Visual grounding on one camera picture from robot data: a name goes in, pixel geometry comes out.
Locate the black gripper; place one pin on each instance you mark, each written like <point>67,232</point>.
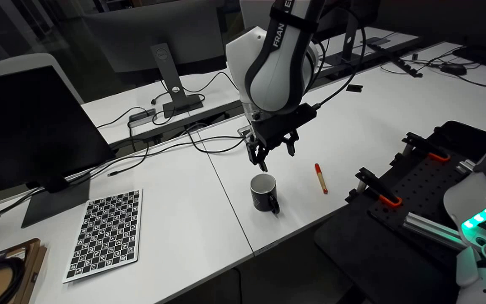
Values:
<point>279,124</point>

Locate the dark grey mug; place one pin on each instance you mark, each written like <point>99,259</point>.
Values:
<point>263,196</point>

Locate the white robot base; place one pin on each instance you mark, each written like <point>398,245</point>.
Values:
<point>480,191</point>

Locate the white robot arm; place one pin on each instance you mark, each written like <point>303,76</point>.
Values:
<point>278,73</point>

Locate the red and tan marker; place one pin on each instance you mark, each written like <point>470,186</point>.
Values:
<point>322,179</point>

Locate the black square pad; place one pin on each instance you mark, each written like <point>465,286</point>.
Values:
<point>355,88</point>

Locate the grey docking hub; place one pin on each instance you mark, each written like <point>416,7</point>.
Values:
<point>143,117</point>

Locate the black robot cart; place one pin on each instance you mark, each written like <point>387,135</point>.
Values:
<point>367,264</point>

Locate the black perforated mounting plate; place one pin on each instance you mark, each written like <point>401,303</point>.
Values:
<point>423,186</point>

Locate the grey monitor with grey stand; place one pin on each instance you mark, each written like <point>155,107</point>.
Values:
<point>143,34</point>

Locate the checkerboard calibration board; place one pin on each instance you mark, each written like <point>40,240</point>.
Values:
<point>106,233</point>

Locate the black power adapter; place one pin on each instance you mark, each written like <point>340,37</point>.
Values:
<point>453,68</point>

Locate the black monitor with flat base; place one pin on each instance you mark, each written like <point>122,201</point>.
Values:
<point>30,129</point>

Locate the brown wooden tray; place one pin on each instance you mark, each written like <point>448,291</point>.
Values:
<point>33,264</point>

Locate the aluminium profile rail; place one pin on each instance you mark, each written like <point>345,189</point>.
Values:
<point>430,228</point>

